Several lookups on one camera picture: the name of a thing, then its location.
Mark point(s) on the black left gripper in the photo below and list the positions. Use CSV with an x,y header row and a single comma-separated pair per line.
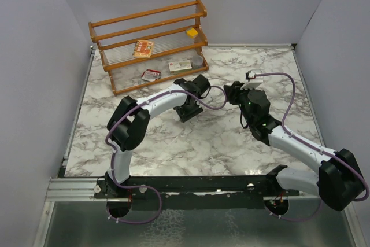
x,y
185,116

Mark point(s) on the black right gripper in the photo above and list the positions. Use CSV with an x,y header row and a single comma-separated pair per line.
x,y
233,91

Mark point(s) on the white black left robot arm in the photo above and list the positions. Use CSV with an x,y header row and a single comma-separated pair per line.
x,y
128,124

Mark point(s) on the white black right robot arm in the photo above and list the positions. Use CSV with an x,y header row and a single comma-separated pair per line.
x,y
333,175

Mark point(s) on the green stapler box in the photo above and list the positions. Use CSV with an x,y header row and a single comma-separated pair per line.
x,y
179,66

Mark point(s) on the red white staple box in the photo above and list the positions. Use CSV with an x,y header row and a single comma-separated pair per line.
x,y
151,75

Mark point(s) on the yellow sticky note block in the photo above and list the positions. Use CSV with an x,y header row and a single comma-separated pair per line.
x,y
192,33

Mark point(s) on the orange spiral notebook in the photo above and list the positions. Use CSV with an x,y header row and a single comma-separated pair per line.
x,y
143,49

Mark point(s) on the orange wooden shelf rack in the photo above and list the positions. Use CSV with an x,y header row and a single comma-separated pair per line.
x,y
119,55

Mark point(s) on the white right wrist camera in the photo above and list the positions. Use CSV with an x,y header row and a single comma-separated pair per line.
x,y
253,79

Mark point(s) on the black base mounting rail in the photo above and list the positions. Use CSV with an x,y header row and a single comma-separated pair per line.
x,y
193,192

